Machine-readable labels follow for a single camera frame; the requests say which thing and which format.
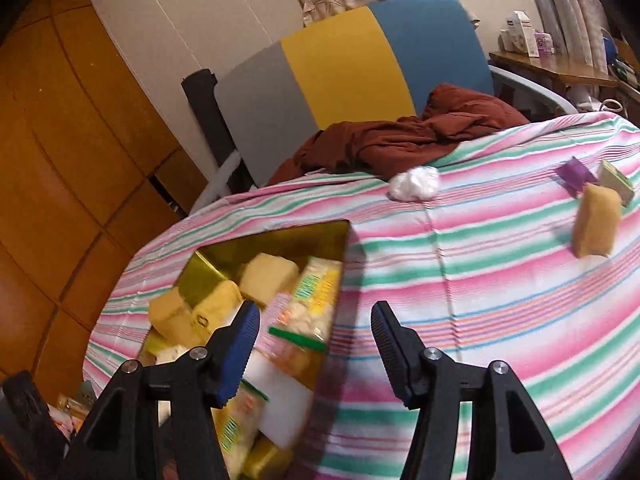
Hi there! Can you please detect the snack bag yellow green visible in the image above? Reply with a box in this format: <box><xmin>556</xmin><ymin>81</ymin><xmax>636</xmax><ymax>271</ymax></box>
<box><xmin>268</xmin><ymin>257</ymin><xmax>343</xmax><ymax>353</ymax></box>

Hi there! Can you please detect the gold metal tin box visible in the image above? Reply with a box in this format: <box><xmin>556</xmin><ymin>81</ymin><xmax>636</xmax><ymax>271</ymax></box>
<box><xmin>155</xmin><ymin>220</ymin><xmax>349</xmax><ymax>479</ymax></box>

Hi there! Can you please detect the tan soap bar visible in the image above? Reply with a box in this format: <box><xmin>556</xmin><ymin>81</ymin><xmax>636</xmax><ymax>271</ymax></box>
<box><xmin>572</xmin><ymin>183</ymin><xmax>623</xmax><ymax>258</ymax></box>

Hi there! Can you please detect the green essential oil box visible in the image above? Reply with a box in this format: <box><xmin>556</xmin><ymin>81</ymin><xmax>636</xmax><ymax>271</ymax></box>
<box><xmin>598</xmin><ymin>160</ymin><xmax>634</xmax><ymax>207</ymax></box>

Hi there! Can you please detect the yellow mesh pouch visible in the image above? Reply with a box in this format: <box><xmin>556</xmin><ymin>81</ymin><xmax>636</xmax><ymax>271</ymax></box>
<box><xmin>191</xmin><ymin>280</ymin><xmax>243</xmax><ymax>346</ymax></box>

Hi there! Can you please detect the striped pink green bedsheet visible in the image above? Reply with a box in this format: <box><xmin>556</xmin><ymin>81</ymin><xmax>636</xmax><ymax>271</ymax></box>
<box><xmin>82</xmin><ymin>113</ymin><xmax>639</xmax><ymax>479</ymax></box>

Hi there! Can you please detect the white crumpled tissue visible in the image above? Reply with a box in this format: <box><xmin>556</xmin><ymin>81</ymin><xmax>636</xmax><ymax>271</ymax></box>
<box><xmin>388</xmin><ymin>166</ymin><xmax>440</xmax><ymax>203</ymax></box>

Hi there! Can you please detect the wooden wardrobe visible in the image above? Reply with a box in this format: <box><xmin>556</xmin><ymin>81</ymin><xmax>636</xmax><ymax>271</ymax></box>
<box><xmin>1</xmin><ymin>0</ymin><xmax>206</xmax><ymax>403</ymax></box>

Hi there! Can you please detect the small purple packet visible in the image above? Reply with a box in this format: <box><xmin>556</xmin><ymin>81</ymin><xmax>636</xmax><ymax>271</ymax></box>
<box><xmin>554</xmin><ymin>157</ymin><xmax>598</xmax><ymax>195</ymax></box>

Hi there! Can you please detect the dark red jacket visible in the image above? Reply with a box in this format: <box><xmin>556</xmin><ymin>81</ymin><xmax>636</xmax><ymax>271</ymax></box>
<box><xmin>268</xmin><ymin>84</ymin><xmax>529</xmax><ymax>185</ymax></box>

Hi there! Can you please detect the wooden side desk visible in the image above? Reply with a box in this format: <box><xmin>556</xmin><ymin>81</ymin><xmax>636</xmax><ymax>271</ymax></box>
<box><xmin>489</xmin><ymin>51</ymin><xmax>639</xmax><ymax>112</ymax></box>

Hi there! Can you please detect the grey yellow blue chair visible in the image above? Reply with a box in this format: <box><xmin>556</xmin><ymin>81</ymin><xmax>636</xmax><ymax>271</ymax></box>
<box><xmin>192</xmin><ymin>0</ymin><xmax>576</xmax><ymax>210</ymax></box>

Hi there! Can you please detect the white carton on desk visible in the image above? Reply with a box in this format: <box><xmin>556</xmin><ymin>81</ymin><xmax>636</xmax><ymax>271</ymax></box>
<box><xmin>506</xmin><ymin>11</ymin><xmax>539</xmax><ymax>58</ymax></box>

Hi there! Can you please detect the beige curtain right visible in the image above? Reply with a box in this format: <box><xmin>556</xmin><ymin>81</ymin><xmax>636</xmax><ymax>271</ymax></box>
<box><xmin>539</xmin><ymin>0</ymin><xmax>610</xmax><ymax>73</ymax></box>

